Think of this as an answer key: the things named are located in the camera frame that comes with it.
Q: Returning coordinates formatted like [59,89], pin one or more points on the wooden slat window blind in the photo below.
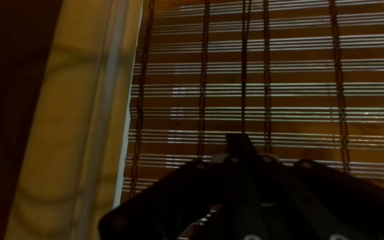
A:
[299,91]

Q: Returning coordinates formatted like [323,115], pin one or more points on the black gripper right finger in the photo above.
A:
[254,148]

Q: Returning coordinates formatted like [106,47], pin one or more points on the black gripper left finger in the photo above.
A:
[234,144]

